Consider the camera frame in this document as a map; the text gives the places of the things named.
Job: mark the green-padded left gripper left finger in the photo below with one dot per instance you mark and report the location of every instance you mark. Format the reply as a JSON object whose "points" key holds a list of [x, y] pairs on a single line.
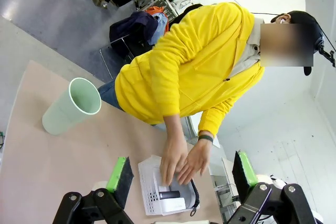
{"points": [[115, 179]]}

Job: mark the green-padded left gripper right finger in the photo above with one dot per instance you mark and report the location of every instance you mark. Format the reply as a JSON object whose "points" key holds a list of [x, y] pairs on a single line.
{"points": [[248, 176]]}

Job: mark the black stapler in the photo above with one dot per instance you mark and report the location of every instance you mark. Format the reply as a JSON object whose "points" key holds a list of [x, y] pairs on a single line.
{"points": [[169, 195]]}

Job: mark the grey pouch with black zipper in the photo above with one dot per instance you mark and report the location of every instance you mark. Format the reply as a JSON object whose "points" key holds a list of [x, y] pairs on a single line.
{"points": [[189, 195]]}

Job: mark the person's bare right forearm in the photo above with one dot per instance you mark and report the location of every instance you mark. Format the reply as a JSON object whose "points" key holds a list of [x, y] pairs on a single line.
{"points": [[173, 129]]}

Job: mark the white perforated plastic basket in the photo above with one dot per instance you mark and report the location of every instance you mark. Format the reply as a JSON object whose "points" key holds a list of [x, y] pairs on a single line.
{"points": [[147, 182]]}

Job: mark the person's left hand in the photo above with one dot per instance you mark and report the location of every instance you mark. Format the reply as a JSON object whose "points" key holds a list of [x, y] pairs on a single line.
{"points": [[195, 161]]}

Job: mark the person's right hand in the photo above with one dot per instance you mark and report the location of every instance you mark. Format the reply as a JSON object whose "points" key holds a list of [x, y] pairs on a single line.
{"points": [[173, 161]]}

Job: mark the dark green wrist watch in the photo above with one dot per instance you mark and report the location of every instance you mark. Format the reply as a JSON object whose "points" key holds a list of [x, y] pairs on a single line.
{"points": [[205, 138]]}

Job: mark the pale green plastic cup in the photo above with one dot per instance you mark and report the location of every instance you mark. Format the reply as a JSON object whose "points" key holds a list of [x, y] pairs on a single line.
{"points": [[63, 116]]}

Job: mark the person's blue jeans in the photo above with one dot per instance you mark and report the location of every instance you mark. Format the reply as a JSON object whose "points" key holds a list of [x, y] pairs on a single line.
{"points": [[110, 94]]}

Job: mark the yellow zip hoodie torso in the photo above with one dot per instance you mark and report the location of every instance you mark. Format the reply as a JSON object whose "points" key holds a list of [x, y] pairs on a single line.
{"points": [[183, 64]]}

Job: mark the dark blue jacket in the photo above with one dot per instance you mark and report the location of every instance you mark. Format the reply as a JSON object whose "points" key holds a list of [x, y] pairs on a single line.
{"points": [[131, 30]]}

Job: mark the light blue garment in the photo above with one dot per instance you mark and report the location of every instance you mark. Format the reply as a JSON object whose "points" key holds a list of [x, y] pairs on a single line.
{"points": [[158, 28]]}

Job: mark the white earbud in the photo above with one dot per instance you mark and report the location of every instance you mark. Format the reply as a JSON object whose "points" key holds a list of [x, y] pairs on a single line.
{"points": [[282, 21]]}

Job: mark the black cap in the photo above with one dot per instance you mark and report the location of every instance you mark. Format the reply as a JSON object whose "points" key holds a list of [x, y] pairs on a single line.
{"points": [[302, 18]]}

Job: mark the orange garment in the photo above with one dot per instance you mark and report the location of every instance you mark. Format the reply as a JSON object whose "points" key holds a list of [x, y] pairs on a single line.
{"points": [[157, 11]]}

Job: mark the metal frame chair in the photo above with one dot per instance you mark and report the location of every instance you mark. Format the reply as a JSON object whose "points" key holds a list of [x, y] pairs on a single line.
{"points": [[105, 58]]}

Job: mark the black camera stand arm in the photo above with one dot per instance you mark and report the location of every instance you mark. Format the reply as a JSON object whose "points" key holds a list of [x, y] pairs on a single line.
{"points": [[326, 53]]}

